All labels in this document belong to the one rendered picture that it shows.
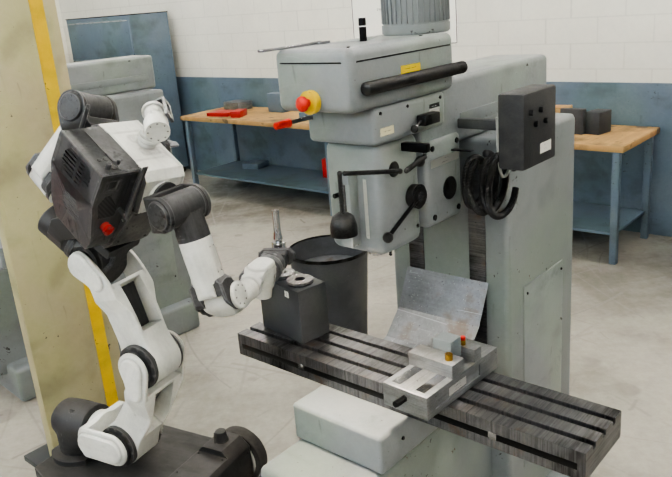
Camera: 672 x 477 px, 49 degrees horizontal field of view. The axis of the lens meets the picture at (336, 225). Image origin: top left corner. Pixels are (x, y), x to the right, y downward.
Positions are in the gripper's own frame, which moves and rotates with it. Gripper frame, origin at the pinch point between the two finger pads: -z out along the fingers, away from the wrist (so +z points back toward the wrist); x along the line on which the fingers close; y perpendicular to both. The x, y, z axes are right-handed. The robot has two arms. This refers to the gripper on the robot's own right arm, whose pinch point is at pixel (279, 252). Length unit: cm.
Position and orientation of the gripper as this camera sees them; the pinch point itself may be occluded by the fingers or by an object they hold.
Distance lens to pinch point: 248.5
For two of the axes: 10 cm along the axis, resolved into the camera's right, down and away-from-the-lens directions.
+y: 0.8, 9.5, 2.9
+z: -1.5, 3.0, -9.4
